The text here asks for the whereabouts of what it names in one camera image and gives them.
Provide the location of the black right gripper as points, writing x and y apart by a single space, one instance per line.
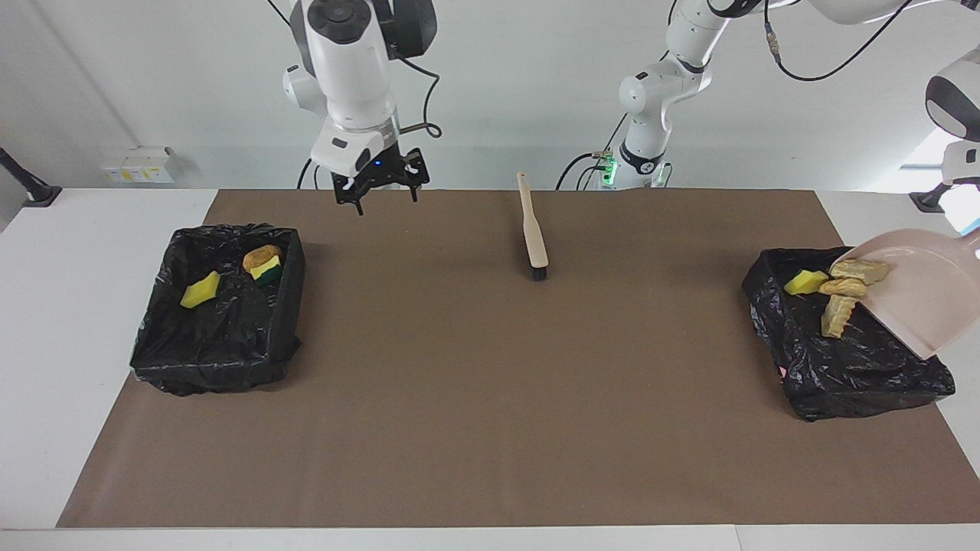
383 172

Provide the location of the brown oval sponge piece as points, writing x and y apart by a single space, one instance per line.
260 252

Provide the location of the small yellow green sponge piece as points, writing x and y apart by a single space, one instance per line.
266 269

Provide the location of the beige hand brush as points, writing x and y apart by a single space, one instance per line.
534 237

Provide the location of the yellow notched sponge piece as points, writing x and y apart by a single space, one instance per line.
200 291

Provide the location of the green topped yellow sponge piece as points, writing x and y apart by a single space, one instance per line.
805 283

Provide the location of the beige foam chunk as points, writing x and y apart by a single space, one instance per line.
842 288
837 315
861 271

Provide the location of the beige plastic dustpan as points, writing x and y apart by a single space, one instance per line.
926 298

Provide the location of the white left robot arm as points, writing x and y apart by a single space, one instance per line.
658 84

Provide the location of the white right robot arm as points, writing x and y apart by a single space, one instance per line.
348 69

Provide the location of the black bag lined bin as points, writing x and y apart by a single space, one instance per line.
222 344

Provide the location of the black lined bin pink spot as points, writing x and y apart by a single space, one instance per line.
857 367

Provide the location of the brown table mat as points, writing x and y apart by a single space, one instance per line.
490 474

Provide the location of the blue item at table edge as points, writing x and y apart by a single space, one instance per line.
974 223

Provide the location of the white wall box yellow labels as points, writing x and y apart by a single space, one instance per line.
138 168

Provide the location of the black camera stand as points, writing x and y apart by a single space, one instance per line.
42 195
928 202

